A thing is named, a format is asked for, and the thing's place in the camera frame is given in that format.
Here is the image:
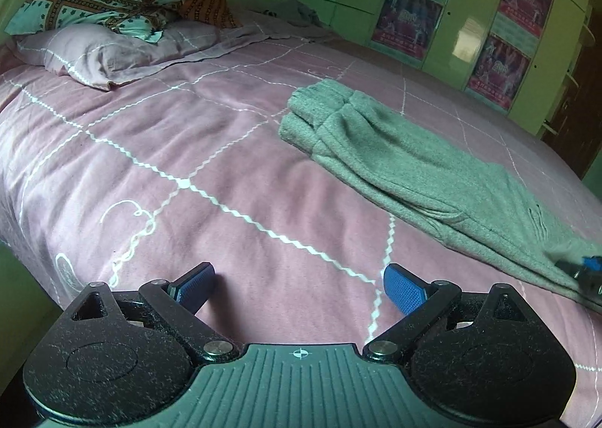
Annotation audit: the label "bed with pink checked sheet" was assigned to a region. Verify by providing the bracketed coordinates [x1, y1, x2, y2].
[0, 17, 602, 384]

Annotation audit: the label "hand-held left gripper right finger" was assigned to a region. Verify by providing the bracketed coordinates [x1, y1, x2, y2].
[363, 263, 534, 360]

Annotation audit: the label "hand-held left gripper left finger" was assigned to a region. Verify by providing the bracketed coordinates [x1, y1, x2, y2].
[68, 263, 238, 363]

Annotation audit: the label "crumpled grey cloth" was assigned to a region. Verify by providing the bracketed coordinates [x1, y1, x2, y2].
[261, 0, 331, 30]

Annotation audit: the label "cream corner shelves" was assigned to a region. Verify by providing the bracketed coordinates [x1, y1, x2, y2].
[541, 9, 596, 135]

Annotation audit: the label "cream glossy wardrobe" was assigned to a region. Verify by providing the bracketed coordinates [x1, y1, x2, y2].
[295, 0, 602, 137]

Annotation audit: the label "grey-green fleece pants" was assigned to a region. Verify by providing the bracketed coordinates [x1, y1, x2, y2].
[278, 79, 602, 311]

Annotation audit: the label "pink checked pillow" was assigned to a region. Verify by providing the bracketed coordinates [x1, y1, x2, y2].
[7, 19, 224, 91]

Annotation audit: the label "purple wall poster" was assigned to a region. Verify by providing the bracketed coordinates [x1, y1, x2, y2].
[371, 0, 444, 63]
[491, 0, 555, 38]
[465, 34, 532, 111]

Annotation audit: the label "brown wooden door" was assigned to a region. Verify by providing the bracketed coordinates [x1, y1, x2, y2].
[548, 28, 602, 182]

